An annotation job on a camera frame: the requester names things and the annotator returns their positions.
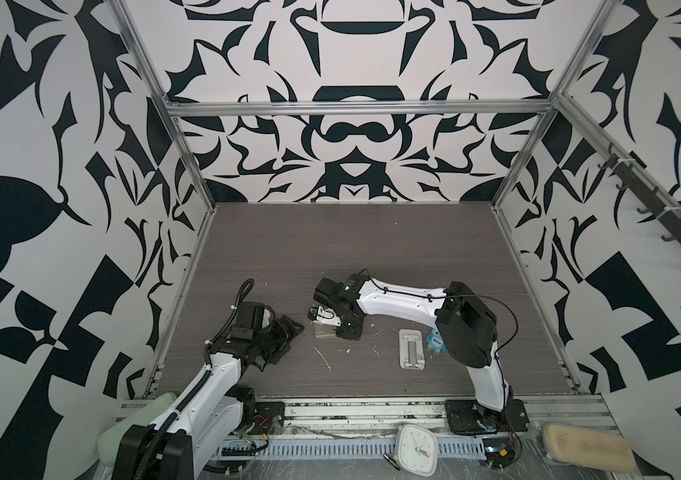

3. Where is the white remote control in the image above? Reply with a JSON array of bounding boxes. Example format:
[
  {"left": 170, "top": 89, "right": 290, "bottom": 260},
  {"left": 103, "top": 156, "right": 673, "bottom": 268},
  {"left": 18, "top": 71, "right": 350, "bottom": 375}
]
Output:
[{"left": 312, "top": 322, "right": 336, "bottom": 339}]

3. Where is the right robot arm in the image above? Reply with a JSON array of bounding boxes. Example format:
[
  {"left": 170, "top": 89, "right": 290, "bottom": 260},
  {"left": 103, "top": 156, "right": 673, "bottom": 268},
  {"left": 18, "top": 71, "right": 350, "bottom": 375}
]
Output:
[{"left": 308, "top": 270, "right": 523, "bottom": 436}]

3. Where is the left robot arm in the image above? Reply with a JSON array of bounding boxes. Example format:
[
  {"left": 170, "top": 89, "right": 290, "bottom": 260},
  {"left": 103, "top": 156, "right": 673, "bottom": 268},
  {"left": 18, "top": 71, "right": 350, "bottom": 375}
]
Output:
[{"left": 112, "top": 302, "right": 304, "bottom": 479}]

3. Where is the silver metal phone stand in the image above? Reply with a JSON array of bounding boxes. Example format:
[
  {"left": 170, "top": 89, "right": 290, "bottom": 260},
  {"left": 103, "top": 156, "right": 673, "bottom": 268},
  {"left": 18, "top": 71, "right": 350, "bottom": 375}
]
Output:
[{"left": 398, "top": 329, "right": 425, "bottom": 371}]

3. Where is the blue owl toy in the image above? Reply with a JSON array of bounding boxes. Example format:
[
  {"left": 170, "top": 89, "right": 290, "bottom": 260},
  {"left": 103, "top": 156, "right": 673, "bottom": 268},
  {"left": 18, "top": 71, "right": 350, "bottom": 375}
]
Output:
[{"left": 426, "top": 329, "right": 445, "bottom": 354}]

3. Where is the white square clock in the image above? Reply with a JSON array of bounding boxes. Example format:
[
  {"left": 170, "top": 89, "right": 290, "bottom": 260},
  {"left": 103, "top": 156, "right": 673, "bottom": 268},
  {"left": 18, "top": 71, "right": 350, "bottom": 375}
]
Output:
[{"left": 394, "top": 424, "right": 439, "bottom": 477}]

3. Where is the black marker pen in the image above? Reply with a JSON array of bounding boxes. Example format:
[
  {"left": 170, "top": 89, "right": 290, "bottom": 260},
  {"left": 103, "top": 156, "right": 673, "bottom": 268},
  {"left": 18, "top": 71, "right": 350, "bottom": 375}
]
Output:
[{"left": 383, "top": 454, "right": 401, "bottom": 471}]

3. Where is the small circuit board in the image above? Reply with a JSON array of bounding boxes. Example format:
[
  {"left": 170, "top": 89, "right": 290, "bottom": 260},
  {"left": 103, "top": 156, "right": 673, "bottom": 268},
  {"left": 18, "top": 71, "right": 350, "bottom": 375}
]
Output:
[{"left": 481, "top": 438, "right": 520, "bottom": 471}]

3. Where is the beige sponge pad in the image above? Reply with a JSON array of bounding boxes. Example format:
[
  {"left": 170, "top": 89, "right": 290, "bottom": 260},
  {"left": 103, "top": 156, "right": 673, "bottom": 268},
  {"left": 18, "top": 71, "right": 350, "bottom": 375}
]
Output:
[{"left": 542, "top": 424, "right": 637, "bottom": 473}]

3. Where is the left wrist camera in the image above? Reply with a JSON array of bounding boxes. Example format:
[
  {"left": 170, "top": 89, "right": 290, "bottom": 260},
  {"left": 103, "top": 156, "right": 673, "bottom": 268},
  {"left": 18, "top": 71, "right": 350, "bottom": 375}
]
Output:
[{"left": 236, "top": 302, "right": 276, "bottom": 332}]

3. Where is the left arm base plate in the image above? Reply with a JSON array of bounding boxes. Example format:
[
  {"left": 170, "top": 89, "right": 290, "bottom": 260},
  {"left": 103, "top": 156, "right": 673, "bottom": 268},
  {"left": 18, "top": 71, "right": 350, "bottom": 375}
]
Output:
[{"left": 244, "top": 401, "right": 286, "bottom": 436}]

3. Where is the white slotted cable duct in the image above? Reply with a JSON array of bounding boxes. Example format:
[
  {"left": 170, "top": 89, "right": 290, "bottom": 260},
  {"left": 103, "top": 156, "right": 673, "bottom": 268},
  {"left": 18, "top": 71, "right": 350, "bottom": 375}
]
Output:
[{"left": 212, "top": 437, "right": 485, "bottom": 461}]

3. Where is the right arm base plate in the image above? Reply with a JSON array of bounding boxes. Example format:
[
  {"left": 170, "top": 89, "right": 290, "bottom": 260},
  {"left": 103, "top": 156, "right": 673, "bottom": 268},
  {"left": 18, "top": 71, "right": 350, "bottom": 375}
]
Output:
[{"left": 444, "top": 399, "right": 528, "bottom": 436}]

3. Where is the black wall hook rack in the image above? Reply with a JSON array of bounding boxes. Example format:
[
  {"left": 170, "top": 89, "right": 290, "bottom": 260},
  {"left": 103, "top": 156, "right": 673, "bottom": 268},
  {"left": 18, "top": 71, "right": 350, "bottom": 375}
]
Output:
[{"left": 598, "top": 143, "right": 681, "bottom": 246}]

